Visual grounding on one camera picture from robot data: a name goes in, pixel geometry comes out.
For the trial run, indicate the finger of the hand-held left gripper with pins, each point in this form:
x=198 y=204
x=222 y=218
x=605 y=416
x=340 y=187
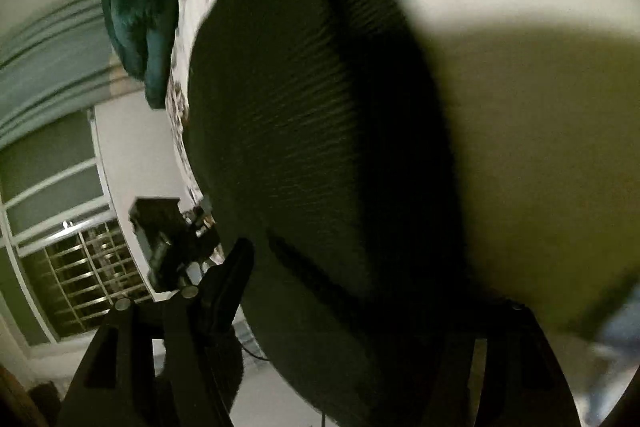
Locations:
x=206 y=234

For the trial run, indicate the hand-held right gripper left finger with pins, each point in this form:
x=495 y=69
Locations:
x=227 y=277

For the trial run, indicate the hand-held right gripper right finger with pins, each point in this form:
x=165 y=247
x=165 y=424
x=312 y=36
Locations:
x=525 y=357

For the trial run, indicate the black white-striped garment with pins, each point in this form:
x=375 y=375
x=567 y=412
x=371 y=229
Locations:
x=300 y=132

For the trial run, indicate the window with metal grille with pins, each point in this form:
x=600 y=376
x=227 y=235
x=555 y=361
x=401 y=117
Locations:
x=75 y=257

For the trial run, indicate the striped curtain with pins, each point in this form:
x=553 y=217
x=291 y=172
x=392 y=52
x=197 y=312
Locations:
x=50 y=67

